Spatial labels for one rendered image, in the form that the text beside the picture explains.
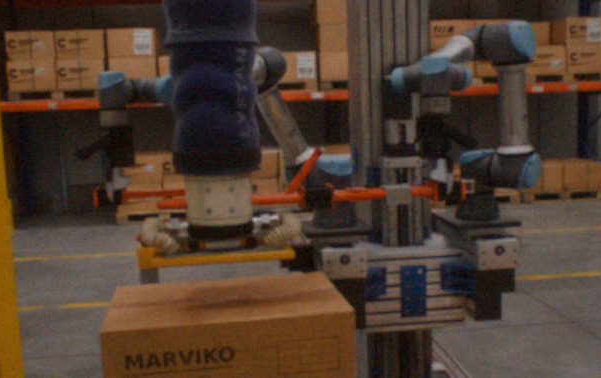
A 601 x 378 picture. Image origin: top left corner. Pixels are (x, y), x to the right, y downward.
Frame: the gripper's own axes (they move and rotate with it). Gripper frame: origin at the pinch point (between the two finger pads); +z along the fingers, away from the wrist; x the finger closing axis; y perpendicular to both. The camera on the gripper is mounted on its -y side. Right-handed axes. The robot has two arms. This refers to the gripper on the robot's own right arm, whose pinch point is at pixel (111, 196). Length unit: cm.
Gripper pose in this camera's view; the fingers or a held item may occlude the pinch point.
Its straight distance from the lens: 203.3
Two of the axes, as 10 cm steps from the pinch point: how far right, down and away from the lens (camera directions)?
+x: -1.6, -1.1, 9.8
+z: 0.3, 9.9, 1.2
